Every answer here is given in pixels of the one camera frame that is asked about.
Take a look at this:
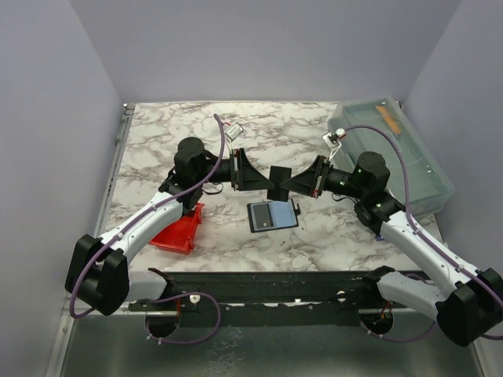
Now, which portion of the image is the green plastic storage box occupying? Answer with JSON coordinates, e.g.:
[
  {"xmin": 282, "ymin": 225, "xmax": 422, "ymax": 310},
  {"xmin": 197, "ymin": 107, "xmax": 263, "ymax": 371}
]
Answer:
[{"xmin": 328, "ymin": 97, "xmax": 454, "ymax": 219}]

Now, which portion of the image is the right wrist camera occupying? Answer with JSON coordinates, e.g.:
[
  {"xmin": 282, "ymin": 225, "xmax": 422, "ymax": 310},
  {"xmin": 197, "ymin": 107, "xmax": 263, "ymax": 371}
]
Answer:
[{"xmin": 322, "ymin": 128, "xmax": 347, "ymax": 160}]

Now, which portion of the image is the dark grey credit card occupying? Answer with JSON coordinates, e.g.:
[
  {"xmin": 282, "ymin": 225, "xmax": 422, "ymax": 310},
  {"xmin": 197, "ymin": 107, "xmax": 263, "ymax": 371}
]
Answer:
[{"xmin": 266, "ymin": 166, "xmax": 292, "ymax": 202}]

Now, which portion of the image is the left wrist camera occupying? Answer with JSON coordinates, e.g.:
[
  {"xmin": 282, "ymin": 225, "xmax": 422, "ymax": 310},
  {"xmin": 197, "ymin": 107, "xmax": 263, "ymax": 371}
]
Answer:
[{"xmin": 225, "ymin": 124, "xmax": 244, "ymax": 141}]

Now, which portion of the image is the red plastic bin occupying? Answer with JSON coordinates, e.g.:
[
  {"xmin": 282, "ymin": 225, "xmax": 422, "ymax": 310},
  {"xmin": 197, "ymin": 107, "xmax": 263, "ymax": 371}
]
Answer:
[{"xmin": 149, "ymin": 203, "xmax": 204, "ymax": 255}]

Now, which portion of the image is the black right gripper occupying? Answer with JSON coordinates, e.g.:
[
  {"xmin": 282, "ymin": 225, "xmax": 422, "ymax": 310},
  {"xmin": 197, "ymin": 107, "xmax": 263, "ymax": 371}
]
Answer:
[{"xmin": 281, "ymin": 155, "xmax": 367, "ymax": 200}]

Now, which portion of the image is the aluminium rail frame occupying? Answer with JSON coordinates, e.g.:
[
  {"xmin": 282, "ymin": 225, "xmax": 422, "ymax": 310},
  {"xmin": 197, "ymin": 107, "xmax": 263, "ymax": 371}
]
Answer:
[{"xmin": 60, "ymin": 102, "xmax": 483, "ymax": 376}]

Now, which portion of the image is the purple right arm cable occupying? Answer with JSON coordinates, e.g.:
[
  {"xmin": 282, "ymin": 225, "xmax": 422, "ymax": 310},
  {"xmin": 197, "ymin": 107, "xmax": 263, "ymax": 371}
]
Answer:
[{"xmin": 337, "ymin": 124, "xmax": 503, "ymax": 342}]

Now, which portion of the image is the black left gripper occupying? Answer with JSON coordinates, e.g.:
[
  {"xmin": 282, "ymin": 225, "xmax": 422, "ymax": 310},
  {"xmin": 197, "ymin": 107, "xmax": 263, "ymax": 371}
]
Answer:
[{"xmin": 195, "ymin": 148, "xmax": 274, "ymax": 191}]

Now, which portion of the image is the black leather card holder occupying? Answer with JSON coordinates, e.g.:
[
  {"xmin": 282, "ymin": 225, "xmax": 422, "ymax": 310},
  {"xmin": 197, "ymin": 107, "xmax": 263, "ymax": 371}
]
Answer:
[{"xmin": 247, "ymin": 199, "xmax": 301, "ymax": 233}]

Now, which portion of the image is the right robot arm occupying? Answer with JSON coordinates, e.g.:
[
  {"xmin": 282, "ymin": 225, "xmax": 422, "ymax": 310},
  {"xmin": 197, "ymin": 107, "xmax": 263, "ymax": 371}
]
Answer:
[{"xmin": 281, "ymin": 152, "xmax": 502, "ymax": 346}]

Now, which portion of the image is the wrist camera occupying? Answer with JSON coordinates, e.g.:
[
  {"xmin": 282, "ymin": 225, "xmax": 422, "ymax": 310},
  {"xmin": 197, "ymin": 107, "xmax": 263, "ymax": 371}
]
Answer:
[
  {"xmin": 322, "ymin": 128, "xmax": 347, "ymax": 160},
  {"xmin": 225, "ymin": 124, "xmax": 244, "ymax": 141}
]

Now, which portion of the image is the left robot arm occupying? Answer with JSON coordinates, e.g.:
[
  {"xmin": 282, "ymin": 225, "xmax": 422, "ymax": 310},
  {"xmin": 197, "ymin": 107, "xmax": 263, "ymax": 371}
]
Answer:
[{"xmin": 64, "ymin": 137, "xmax": 274, "ymax": 319}]

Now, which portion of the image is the orange tool inside box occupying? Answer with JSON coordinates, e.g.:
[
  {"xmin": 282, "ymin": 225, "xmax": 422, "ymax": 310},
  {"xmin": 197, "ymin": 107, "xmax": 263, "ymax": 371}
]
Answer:
[{"xmin": 375, "ymin": 105, "xmax": 402, "ymax": 135}]

